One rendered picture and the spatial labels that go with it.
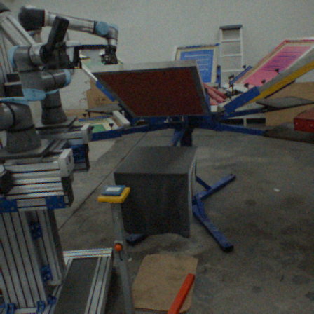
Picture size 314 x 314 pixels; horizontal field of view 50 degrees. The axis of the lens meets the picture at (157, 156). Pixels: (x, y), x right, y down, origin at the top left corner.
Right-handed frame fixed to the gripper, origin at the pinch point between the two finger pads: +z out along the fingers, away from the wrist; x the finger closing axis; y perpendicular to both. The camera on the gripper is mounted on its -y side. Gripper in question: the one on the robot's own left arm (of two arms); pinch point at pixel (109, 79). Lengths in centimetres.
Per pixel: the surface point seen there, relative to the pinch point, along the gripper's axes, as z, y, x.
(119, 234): 92, 7, 16
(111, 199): 75, 23, 17
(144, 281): 127, -68, 11
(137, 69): 5.6, 22.8, 24.9
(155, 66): 5.1, 22.8, 35.3
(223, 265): 114, -93, 66
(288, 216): 72, -159, 122
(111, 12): -292, -332, -152
